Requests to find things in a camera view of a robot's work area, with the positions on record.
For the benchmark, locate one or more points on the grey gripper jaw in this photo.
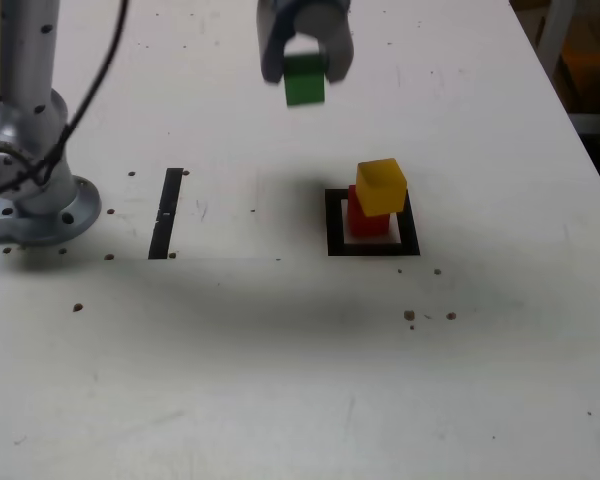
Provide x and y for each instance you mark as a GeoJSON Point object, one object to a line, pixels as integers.
{"type": "Point", "coordinates": [271, 45]}
{"type": "Point", "coordinates": [337, 35]}

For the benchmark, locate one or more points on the green cube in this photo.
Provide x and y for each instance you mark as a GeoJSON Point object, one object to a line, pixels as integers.
{"type": "Point", "coordinates": [305, 87]}

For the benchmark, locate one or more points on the yellow cube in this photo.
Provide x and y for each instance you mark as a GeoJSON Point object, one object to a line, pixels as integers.
{"type": "Point", "coordinates": [380, 192]}

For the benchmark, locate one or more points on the red cube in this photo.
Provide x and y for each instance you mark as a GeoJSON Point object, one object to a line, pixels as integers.
{"type": "Point", "coordinates": [370, 227]}

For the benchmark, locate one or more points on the black tape square outline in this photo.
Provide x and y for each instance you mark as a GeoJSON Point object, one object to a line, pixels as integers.
{"type": "Point", "coordinates": [335, 225]}

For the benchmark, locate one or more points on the black tape strip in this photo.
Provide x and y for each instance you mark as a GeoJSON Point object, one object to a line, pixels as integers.
{"type": "Point", "coordinates": [165, 215]}

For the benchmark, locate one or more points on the yellow-brown cardboard box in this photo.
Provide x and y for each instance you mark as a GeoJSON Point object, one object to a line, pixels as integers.
{"type": "Point", "coordinates": [595, 65]}

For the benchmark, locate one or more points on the white metal frame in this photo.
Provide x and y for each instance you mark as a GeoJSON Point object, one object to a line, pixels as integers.
{"type": "Point", "coordinates": [550, 25]}

